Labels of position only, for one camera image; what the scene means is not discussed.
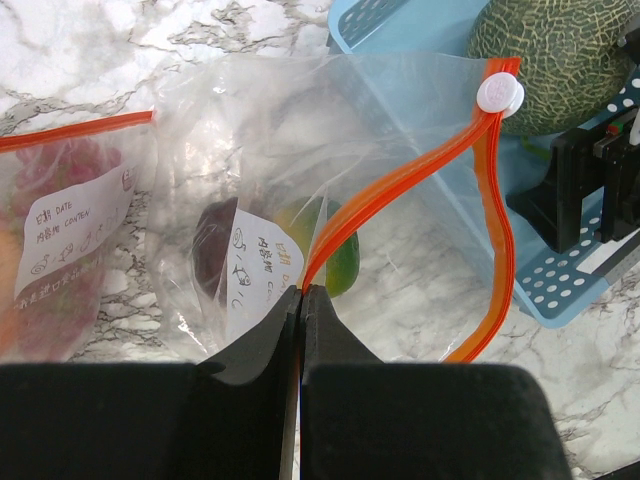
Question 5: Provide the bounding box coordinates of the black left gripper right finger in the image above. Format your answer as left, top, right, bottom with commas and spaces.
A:
300, 286, 571, 479

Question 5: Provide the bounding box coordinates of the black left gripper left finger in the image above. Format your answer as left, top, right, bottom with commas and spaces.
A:
1, 288, 301, 479

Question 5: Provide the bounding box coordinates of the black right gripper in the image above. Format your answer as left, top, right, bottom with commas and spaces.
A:
507, 77, 639, 254

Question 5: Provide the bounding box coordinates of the green netted melon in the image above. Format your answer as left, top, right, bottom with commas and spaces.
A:
466, 1, 639, 136

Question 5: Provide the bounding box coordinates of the dark red apple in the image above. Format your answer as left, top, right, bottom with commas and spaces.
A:
192, 197, 238, 299

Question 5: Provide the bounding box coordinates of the clear zip bag orange zipper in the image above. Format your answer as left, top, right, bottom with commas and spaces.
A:
1, 111, 156, 363

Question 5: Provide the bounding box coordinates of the yellow green citrus fruit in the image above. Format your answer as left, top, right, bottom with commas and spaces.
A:
274, 197, 360, 298

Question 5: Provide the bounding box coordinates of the red grape bunch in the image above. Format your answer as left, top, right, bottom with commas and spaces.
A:
10, 138, 122, 216

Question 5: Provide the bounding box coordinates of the light blue plastic basket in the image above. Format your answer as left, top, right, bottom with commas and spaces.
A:
327, 0, 639, 328

